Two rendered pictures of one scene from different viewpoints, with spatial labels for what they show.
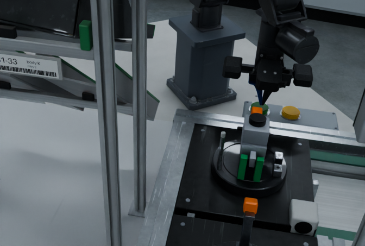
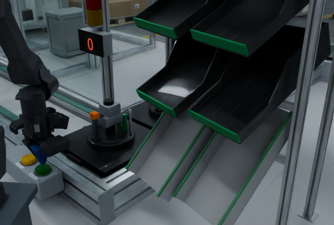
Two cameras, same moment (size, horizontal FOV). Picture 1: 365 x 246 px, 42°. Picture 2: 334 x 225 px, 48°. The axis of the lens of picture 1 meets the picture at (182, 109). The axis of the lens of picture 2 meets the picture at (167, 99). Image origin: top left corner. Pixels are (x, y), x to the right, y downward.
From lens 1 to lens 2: 146 cm
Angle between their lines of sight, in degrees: 111
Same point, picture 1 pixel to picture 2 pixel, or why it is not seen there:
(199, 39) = (27, 186)
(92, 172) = not seen: outside the picture
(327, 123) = (19, 148)
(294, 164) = (82, 133)
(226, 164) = (124, 135)
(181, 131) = (114, 181)
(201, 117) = (89, 182)
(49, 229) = not seen: hidden behind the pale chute
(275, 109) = (32, 168)
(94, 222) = not seen: hidden behind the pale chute
